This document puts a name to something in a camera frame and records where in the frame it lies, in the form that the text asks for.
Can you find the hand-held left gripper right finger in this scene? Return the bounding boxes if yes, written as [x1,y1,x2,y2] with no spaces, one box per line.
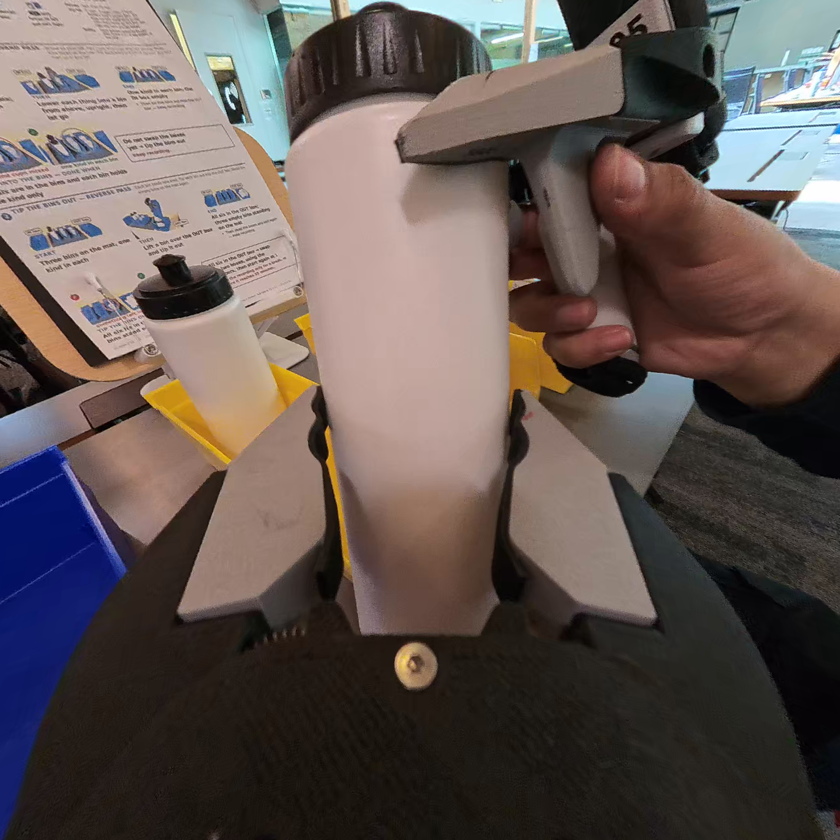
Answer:
[491,389,658,641]

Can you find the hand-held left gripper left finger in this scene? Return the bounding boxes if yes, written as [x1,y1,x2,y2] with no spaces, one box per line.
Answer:
[177,386,350,627]

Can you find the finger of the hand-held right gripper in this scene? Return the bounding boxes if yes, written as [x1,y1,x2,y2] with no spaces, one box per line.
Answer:
[394,45,627,166]
[625,112,707,161]

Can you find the yellow plastic bin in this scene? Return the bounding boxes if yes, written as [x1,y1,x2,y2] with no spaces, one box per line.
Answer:
[143,363,353,581]
[294,312,573,403]

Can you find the blue plastic bin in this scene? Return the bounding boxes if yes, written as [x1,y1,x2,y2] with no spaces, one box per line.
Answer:
[0,446,130,811]

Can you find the white bottle black cap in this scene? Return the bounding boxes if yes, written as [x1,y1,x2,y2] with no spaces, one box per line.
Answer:
[133,255,287,460]
[283,1,521,637]

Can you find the person's right forearm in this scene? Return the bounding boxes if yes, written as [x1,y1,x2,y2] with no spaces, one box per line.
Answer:
[693,357,840,480]

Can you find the person's right hand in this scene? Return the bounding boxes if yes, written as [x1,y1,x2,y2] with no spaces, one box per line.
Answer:
[508,143,840,409]

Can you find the white background table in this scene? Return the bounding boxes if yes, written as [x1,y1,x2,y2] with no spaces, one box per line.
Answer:
[707,108,840,204]

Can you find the white table mat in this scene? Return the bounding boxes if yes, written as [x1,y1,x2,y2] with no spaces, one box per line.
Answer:
[259,331,311,371]

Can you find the person's dark pants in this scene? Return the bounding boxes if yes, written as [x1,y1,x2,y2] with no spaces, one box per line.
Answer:
[689,551,840,815]

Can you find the wooden easel board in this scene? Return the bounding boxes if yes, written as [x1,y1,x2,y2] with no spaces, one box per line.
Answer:
[0,125,309,383]

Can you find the printed instruction board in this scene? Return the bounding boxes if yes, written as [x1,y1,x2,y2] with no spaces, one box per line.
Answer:
[0,0,307,368]

